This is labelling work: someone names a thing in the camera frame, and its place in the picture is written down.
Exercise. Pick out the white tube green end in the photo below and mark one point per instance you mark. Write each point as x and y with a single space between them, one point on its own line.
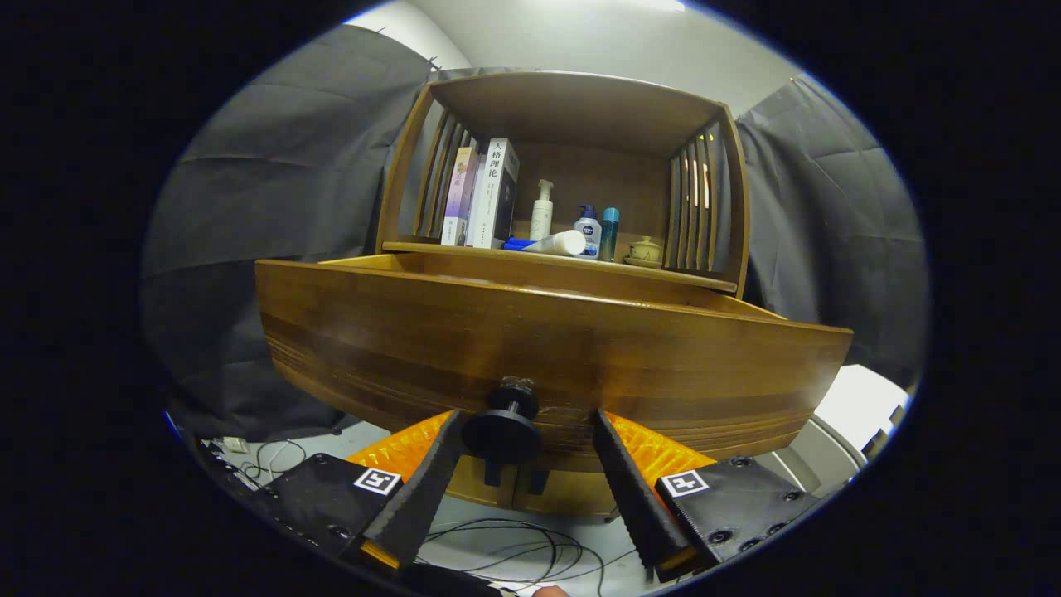
555 243

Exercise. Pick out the purple book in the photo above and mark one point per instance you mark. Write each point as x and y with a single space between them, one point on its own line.
457 199

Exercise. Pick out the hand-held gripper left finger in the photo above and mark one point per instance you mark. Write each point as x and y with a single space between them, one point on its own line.
423 489

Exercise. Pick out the wooden cabinet door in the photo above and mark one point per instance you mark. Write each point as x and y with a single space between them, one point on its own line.
468 485
576 496

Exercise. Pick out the white flat panel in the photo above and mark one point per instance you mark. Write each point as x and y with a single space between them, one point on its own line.
862 398

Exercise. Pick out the wooden cabinet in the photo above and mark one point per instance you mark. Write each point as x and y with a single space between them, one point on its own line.
580 104

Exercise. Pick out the beige lidded teacup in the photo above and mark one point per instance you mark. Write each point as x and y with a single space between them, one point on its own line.
644 250

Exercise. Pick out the white slatted rack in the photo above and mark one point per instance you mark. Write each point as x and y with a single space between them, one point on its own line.
821 460

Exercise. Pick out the white book with portrait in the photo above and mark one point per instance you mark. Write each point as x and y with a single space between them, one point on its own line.
493 195

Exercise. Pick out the white bottle blue pump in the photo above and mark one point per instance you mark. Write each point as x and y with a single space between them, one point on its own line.
589 236

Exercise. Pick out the black drawer knob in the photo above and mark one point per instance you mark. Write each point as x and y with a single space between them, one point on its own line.
501 435

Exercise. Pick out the wooden countertop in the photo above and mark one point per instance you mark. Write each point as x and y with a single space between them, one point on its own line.
622 267

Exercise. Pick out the blue folded cloth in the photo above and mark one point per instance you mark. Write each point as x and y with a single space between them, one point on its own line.
514 245

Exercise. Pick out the wooden drawer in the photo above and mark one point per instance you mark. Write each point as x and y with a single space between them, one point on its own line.
539 340

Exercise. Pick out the teal blue bottle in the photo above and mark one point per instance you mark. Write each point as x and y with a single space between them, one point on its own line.
609 236

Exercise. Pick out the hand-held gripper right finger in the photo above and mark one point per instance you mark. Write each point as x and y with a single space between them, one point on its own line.
634 489

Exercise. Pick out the white power strip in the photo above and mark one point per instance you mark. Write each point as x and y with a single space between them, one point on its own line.
235 444

